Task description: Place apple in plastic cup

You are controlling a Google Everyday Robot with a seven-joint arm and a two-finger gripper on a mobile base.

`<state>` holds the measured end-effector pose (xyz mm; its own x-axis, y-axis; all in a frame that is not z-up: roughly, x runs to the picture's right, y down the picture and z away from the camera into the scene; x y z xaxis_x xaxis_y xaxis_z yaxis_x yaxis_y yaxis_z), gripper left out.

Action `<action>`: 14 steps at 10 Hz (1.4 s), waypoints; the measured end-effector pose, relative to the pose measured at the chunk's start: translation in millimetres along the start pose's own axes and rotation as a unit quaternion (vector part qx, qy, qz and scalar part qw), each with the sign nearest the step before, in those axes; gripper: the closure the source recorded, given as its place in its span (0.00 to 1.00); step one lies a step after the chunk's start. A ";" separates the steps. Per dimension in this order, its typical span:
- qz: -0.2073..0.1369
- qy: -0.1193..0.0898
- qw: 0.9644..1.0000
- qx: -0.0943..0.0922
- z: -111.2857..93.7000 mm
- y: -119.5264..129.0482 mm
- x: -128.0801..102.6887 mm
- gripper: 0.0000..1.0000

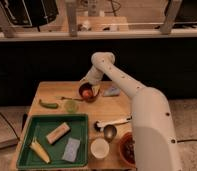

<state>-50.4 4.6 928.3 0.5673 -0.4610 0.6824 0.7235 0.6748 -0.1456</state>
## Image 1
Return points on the black monitor left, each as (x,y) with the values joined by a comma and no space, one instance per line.
(30,13)

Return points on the dark purple bowl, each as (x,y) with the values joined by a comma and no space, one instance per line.
(87,86)

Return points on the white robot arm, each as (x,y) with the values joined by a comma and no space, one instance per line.
(156,147)

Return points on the blue sponge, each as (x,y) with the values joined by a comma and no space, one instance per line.
(71,150)

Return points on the yellow corn cob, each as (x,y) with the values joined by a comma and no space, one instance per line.
(39,150)

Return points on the orange bowl with food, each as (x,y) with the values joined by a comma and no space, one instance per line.
(126,149)

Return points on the red apple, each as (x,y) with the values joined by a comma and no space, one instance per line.
(87,94)

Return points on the metal measuring spoon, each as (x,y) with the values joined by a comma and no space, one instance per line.
(110,132)

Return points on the metal frame rail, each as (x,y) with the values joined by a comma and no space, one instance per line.
(108,19)

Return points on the wooden block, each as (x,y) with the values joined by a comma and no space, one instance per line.
(57,133)

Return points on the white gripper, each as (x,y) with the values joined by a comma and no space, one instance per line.
(93,76)

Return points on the white cup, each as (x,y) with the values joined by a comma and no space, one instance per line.
(99,148)

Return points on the white handled scoop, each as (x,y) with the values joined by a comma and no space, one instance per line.
(99,125)

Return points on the grey blue cloth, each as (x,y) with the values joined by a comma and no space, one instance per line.
(111,92)

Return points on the green plastic tray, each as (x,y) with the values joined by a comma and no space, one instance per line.
(56,141)

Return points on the green pepper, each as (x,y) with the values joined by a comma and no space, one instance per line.
(48,105)

